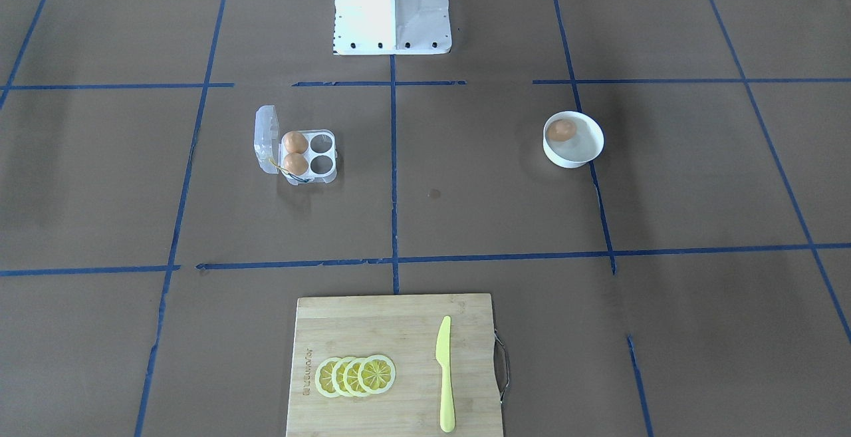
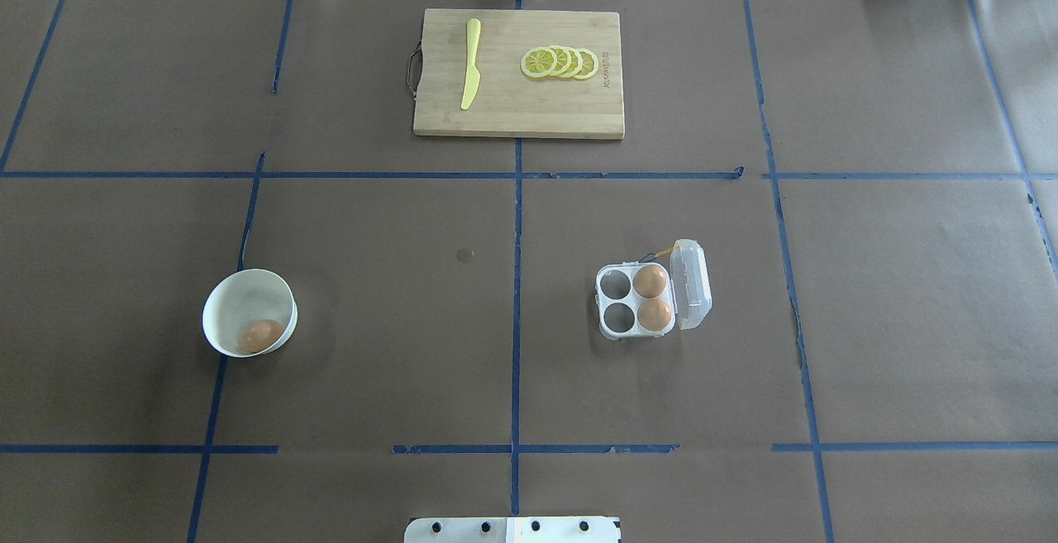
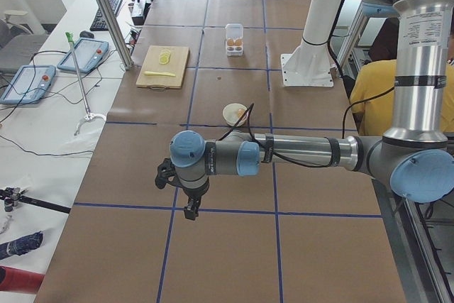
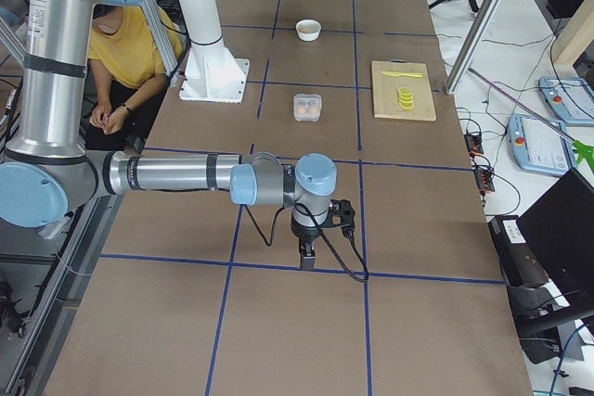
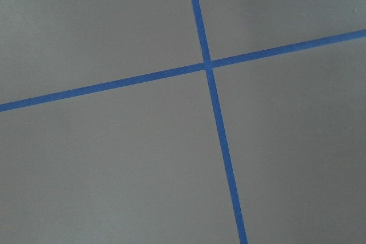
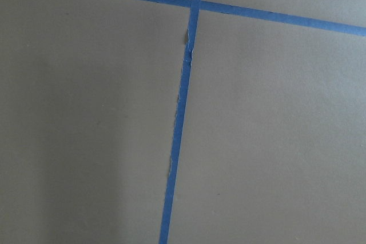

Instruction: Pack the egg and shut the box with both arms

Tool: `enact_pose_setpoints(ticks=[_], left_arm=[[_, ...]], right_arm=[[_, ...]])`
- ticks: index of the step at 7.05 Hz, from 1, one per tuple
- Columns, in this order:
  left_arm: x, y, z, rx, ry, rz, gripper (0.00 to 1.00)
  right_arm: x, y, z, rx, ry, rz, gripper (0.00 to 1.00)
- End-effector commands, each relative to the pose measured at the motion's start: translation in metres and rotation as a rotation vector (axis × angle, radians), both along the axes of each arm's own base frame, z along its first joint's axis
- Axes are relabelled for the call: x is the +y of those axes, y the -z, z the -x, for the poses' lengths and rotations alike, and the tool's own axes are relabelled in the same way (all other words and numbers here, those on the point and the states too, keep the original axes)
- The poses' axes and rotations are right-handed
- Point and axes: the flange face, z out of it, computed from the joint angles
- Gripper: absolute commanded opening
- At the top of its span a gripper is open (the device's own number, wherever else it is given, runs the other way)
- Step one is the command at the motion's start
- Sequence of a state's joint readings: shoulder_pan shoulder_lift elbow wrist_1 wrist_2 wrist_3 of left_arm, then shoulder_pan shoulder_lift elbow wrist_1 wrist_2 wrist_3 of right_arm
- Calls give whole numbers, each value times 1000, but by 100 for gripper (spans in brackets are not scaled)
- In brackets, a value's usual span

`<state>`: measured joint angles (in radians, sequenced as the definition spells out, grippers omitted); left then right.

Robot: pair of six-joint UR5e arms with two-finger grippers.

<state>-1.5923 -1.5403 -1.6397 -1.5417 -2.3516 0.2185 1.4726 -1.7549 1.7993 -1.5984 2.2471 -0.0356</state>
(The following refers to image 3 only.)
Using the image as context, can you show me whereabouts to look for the black computer mouse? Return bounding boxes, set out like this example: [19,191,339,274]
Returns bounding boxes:
[79,31,94,39]

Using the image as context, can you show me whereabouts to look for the black keyboard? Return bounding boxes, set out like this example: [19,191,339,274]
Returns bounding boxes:
[89,0,123,32]

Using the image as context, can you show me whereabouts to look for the lemon slices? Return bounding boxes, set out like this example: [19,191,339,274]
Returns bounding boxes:
[158,49,172,65]

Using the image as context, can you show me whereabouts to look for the person in yellow shirt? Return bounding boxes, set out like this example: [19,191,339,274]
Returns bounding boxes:
[349,18,454,137]

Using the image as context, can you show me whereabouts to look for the grey office chair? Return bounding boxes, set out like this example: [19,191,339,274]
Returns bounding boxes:
[1,10,49,76]

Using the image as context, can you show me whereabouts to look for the folded dark blue umbrella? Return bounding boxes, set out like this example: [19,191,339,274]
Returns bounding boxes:
[0,231,43,260]

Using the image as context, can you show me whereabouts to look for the black tripod clamp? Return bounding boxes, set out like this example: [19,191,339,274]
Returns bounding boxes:
[1,187,71,214]

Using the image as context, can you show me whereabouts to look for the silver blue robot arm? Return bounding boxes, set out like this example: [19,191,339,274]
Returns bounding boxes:
[155,0,453,220]

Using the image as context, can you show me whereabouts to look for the yellow plastic knife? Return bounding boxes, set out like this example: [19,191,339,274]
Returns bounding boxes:
[143,71,176,77]

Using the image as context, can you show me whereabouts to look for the blue teach pendant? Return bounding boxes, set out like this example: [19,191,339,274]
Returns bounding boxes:
[57,38,109,75]
[1,65,56,104]

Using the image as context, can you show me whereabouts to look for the white bowl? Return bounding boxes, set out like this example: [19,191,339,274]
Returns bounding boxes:
[222,103,248,127]

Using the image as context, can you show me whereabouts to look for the wooden cutting board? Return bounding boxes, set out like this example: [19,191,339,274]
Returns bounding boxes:
[135,45,189,89]

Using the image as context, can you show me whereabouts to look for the blue teach pendant near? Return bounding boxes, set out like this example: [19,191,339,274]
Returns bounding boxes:
[1,65,56,104]

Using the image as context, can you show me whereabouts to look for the blue teach pendant far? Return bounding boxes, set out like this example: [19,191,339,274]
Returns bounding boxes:
[57,38,109,75]

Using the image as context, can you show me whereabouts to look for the grabber stick green handle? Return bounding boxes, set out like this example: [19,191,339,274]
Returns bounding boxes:
[65,32,106,136]

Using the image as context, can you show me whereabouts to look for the clear plastic egg carton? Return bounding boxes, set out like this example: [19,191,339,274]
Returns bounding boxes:
[225,23,244,57]

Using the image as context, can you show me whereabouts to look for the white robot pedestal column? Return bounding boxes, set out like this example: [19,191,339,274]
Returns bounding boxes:
[281,0,342,87]

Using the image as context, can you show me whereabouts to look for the red cylinder object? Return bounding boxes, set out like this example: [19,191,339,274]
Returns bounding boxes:
[1,266,45,294]

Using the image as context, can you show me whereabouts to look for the aluminium frame post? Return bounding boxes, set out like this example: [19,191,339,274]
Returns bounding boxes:
[96,0,133,70]

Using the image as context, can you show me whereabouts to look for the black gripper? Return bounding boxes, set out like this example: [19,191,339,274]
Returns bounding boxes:
[184,189,205,220]

